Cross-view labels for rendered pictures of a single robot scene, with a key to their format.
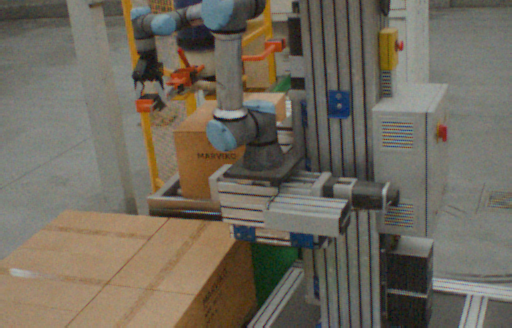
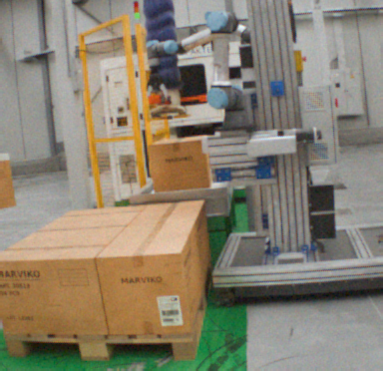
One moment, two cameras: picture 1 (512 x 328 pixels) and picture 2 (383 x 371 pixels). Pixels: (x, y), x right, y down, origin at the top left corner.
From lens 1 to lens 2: 120 cm
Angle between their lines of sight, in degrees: 19
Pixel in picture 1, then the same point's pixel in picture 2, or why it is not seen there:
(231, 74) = (224, 58)
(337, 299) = (280, 223)
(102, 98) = (78, 155)
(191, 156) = (161, 162)
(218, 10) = (219, 19)
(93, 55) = (74, 126)
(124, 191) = not seen: hidden behind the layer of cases
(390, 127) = (310, 96)
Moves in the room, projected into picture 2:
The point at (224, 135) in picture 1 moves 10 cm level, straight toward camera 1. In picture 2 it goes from (221, 94) to (228, 93)
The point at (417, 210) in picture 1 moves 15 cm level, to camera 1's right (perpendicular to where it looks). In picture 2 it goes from (329, 147) to (350, 144)
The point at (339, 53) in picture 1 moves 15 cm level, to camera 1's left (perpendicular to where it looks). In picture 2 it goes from (275, 59) to (251, 60)
